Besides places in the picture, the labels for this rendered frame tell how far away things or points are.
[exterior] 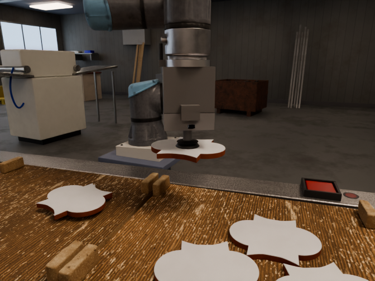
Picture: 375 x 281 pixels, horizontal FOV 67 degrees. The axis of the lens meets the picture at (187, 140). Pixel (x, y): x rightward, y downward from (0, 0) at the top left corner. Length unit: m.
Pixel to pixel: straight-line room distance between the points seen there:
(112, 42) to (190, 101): 11.13
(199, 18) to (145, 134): 0.64
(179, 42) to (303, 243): 0.35
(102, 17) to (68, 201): 0.34
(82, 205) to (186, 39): 0.34
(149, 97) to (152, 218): 0.58
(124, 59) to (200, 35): 10.80
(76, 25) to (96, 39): 1.07
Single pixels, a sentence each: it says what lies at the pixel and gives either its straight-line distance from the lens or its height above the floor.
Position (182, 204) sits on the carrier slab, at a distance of 0.57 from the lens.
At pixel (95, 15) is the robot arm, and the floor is 1.29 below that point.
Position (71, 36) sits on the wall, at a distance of 12.89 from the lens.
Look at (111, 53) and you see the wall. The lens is 11.61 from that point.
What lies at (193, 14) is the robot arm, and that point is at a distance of 0.46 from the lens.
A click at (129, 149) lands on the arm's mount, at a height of 0.90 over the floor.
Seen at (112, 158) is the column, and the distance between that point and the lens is 1.07.
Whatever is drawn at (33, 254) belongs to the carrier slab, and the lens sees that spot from 0.50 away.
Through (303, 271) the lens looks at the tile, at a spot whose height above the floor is 0.95.
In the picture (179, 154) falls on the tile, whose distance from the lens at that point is 0.47.
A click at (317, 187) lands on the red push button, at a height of 0.93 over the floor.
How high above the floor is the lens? 1.20
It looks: 15 degrees down
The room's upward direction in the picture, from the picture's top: straight up
